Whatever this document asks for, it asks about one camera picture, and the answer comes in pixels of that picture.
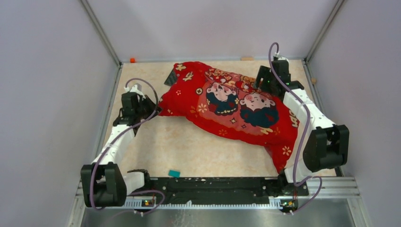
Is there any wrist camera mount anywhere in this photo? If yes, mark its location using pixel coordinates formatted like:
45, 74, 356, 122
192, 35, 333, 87
124, 83, 144, 96
273, 54, 289, 62

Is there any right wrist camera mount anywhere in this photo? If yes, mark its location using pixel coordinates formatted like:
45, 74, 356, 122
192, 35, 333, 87
273, 54, 289, 62

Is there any red patterned pillowcase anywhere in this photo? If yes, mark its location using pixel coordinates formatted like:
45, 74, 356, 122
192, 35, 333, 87
159, 61, 299, 172

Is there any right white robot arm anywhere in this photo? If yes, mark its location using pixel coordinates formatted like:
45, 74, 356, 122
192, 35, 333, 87
253, 57, 349, 195

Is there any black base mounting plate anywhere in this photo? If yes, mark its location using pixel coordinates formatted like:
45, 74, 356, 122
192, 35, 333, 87
139, 177, 309, 205

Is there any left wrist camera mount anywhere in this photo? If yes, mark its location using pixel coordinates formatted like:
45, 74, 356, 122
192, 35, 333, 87
124, 83, 144, 96

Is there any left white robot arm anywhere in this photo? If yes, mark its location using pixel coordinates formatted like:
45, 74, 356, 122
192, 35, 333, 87
80, 91, 160, 208

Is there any teal small block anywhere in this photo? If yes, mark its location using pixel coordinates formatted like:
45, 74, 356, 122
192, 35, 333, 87
168, 170, 181, 178

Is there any aluminium front rail frame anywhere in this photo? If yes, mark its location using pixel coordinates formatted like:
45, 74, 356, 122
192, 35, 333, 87
67, 176, 373, 227

